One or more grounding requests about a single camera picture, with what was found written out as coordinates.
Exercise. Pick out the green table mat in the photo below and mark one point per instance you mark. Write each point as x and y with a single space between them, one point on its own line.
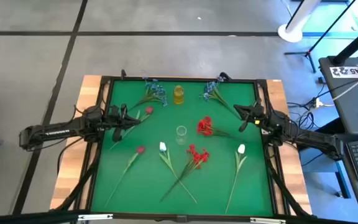
141 186

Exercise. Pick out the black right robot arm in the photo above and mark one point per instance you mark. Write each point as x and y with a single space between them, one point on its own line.
306 135

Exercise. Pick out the black aluminium crossbeam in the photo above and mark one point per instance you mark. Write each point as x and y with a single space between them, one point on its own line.
26 217

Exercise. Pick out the white artificial tulip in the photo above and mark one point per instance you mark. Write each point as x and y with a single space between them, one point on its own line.
241 148
163 146

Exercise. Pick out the grey cart top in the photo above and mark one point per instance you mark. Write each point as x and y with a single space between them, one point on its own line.
350 99

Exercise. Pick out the white paper label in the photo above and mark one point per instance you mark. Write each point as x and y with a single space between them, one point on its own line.
343 71

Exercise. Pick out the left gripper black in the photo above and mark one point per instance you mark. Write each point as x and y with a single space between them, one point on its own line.
117 118

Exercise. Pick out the blue artificial flower bunch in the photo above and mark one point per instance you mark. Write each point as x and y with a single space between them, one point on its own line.
210 88
158 91

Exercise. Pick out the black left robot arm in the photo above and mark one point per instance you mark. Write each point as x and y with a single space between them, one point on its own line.
57 132

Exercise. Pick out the silver metal bracket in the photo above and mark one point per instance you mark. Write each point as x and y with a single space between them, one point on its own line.
95 217
267 220

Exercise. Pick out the red artificial tulip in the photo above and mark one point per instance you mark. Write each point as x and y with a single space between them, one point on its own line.
140 150
149 109

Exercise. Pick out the white pole with round base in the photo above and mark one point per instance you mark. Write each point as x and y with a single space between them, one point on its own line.
291 32

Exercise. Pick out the black diagonal frame strut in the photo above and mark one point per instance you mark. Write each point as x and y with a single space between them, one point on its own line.
76 189
286 189

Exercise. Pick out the black table frame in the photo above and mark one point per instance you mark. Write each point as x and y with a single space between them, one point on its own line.
135 215

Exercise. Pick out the yellow glass vase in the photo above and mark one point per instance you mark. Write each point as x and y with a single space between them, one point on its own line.
179 96

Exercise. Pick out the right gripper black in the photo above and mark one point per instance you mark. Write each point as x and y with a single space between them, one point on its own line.
256 115

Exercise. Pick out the clear glass vase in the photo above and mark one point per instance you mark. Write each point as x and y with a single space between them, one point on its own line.
181 137

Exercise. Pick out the thick black pole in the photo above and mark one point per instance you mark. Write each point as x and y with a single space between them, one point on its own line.
353 46

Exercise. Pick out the thin black tripod stand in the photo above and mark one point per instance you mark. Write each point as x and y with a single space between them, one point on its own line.
297 53

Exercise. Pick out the red artificial flower bunch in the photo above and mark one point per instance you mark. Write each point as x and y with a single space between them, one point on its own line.
197 155
204 126

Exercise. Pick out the blue metal desk leg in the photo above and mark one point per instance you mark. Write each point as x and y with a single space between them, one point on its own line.
342 180

